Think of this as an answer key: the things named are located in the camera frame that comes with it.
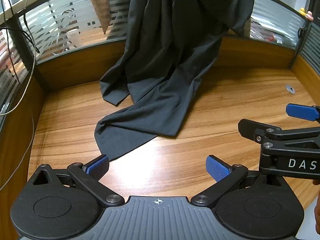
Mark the small yellow figurine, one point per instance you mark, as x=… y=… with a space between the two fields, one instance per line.
x=302 y=11

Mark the dark grey garment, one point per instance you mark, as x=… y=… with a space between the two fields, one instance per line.
x=162 y=55

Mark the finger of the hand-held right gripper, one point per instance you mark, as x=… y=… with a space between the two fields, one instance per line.
x=300 y=112
x=257 y=132

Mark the red and white packet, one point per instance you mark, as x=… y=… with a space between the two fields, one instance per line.
x=265 y=30

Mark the brown patterned cloth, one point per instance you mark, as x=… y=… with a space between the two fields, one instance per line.
x=100 y=7

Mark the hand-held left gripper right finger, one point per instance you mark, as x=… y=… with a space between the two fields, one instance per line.
x=216 y=168

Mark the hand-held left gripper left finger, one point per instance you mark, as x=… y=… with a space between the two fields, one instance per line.
x=98 y=167

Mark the small pink figurine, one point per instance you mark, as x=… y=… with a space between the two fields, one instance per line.
x=310 y=16

